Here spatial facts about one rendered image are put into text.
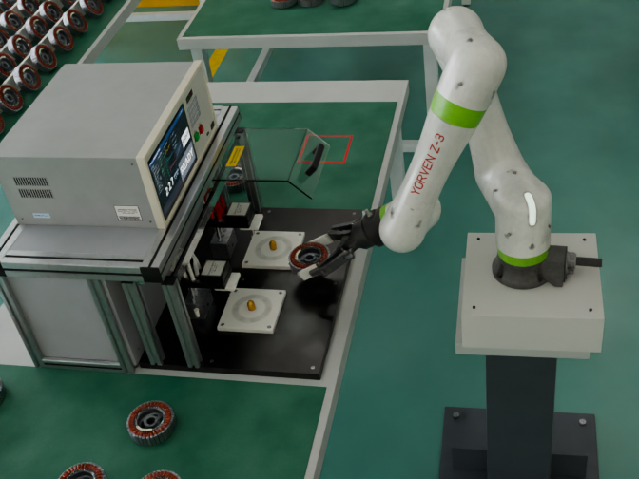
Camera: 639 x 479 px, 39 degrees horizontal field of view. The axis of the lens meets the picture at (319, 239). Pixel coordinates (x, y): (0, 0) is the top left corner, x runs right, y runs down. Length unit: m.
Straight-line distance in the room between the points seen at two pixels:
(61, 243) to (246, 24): 1.87
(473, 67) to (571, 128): 2.49
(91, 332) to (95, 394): 0.16
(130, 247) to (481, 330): 0.85
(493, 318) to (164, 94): 0.96
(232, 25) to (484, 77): 2.11
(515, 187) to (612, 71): 2.71
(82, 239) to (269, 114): 1.18
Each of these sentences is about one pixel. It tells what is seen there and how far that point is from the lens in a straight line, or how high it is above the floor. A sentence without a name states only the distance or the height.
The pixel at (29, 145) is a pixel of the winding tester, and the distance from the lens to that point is 2.18.
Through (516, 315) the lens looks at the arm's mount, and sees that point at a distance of 2.14.
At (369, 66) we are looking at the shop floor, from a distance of 4.93.
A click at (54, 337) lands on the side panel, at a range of 2.35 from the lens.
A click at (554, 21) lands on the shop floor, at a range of 5.26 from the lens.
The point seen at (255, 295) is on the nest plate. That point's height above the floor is 0.78.
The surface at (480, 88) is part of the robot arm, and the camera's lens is 1.88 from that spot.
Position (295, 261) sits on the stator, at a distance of 2.35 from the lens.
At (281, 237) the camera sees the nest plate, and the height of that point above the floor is 0.78.
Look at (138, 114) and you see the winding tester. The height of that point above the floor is 1.32.
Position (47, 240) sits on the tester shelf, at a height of 1.11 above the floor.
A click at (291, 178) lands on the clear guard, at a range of 2.28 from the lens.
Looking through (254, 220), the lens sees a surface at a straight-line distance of 2.46.
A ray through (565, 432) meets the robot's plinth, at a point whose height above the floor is 0.02.
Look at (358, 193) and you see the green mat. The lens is 2.71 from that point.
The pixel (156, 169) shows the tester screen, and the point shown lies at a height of 1.26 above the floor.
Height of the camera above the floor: 2.37
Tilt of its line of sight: 39 degrees down
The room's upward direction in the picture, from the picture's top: 10 degrees counter-clockwise
